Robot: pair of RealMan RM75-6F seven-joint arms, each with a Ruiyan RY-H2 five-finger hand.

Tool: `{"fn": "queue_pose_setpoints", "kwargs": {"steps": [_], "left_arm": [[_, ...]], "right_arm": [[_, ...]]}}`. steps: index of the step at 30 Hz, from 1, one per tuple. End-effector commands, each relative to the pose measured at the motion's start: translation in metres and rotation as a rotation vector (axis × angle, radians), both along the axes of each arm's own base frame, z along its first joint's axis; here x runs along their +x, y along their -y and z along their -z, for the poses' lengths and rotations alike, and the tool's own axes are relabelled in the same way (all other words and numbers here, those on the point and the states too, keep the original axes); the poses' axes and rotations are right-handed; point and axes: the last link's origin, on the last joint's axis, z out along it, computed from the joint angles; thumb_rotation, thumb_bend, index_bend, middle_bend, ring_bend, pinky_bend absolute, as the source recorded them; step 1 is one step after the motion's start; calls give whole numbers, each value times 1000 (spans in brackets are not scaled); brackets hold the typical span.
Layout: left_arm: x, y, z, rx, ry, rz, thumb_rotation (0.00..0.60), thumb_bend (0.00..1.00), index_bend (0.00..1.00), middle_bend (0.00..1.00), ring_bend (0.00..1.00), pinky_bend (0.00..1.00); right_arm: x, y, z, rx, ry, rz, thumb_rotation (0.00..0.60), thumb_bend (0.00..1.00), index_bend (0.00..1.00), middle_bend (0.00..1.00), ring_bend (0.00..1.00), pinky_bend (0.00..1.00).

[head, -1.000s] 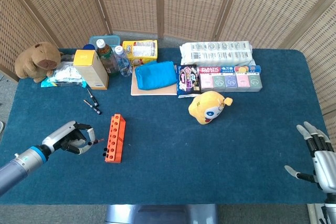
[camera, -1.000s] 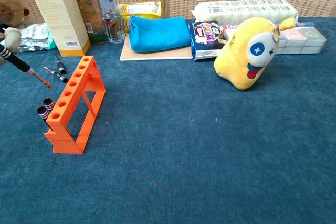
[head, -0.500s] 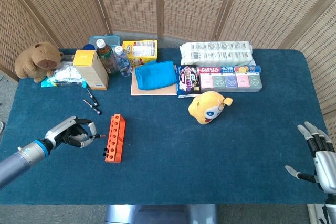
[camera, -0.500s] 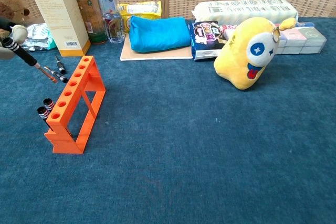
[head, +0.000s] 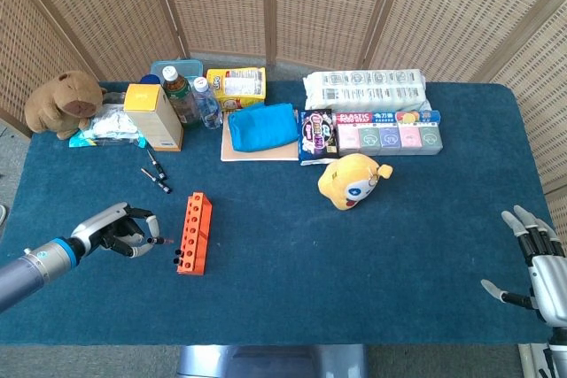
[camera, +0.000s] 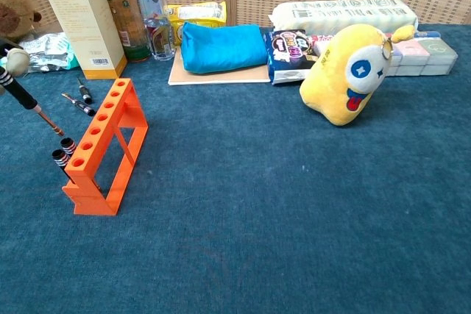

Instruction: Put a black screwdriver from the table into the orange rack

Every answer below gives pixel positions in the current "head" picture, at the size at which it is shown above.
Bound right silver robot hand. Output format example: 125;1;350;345
480;204;567;328

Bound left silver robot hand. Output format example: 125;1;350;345
70;201;161;259

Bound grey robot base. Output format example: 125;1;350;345
176;344;369;378

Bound orange tube rack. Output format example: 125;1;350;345
176;191;214;276

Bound silver wet wipes pack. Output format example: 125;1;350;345
68;103;148;150

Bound cream yellow carton box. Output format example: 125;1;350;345
122;82;184;152

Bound brown capybara plush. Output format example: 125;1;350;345
24;70;108;141

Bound green tea bottle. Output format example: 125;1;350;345
159;66;201;127

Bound clear water bottle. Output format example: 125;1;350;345
191;76;224;130

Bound tan flat board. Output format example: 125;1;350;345
220;111;301;163

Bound blue lidded plastic container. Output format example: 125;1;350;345
149;58;206;87

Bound folded blue cloth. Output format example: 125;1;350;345
227;102;299;153

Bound yellow snack bag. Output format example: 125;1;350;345
206;66;268;112

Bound pastel pocket tissue multipack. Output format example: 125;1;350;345
337;123;444;157

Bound yellow plush toy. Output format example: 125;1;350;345
317;152;394;212

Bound dark purple printed packet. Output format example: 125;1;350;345
298;108;340;166

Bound plastic food wrap box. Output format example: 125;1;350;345
335;110;442;127

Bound large white tissue pack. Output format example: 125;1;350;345
302;68;429;112

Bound wicker folding screen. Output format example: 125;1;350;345
0;0;567;196

